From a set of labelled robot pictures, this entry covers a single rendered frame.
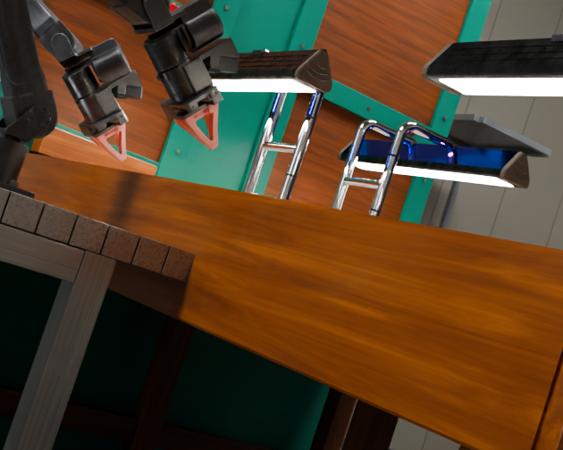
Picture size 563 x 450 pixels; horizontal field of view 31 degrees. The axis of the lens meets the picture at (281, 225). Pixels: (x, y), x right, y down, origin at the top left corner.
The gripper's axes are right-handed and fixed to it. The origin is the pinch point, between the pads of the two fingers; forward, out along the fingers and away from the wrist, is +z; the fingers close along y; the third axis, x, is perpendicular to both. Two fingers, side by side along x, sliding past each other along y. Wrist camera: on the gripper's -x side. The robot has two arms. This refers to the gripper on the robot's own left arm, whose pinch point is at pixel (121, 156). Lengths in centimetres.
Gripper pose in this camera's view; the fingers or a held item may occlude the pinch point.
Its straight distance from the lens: 210.7
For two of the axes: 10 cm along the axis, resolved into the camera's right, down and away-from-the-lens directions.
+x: -7.5, 5.3, -3.9
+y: -5.2, -1.1, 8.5
